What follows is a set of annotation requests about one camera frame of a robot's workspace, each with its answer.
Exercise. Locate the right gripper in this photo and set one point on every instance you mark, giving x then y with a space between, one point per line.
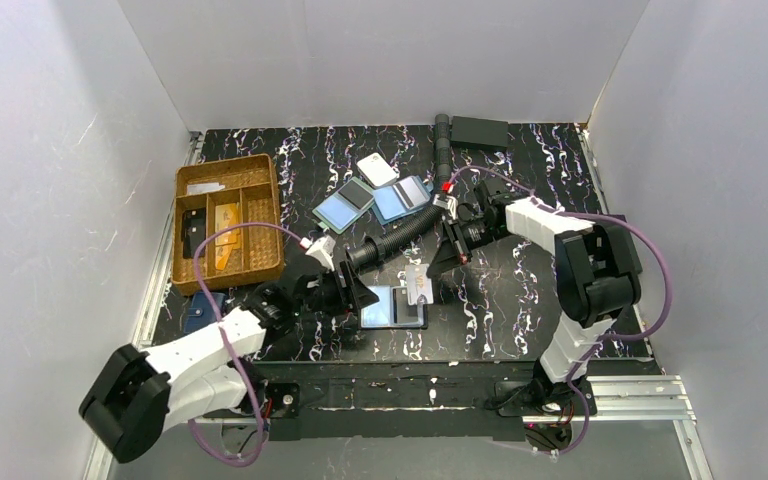
457 235

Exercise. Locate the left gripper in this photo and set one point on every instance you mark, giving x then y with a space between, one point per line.
345 286

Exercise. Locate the silver VIP card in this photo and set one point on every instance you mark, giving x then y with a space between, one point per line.
419 287

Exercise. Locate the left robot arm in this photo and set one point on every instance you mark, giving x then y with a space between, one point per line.
140 394

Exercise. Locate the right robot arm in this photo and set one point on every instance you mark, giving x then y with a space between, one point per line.
596 268

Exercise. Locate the blue card holder open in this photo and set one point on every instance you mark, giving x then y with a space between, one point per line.
403 198

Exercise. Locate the green card holder open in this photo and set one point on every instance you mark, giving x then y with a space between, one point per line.
340 210

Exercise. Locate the white card case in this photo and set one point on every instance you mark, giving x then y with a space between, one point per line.
376 171

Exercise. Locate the gold cards in tray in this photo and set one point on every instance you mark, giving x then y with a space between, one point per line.
226 215

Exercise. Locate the black card in tray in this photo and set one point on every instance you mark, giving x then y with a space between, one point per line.
192 230

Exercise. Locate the white card in tray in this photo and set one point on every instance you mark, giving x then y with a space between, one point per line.
203 188

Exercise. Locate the black box at back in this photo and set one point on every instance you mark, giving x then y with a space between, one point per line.
476 133

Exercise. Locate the black box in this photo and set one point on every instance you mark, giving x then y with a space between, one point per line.
476 133
633 252

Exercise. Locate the black box at right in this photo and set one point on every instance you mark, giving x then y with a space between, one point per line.
633 252

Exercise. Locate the woven wicker tray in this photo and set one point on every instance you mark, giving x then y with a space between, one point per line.
251 181

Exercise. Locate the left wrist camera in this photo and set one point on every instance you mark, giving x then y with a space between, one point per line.
321 250

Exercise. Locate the aluminium frame rail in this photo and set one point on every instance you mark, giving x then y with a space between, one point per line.
428 421

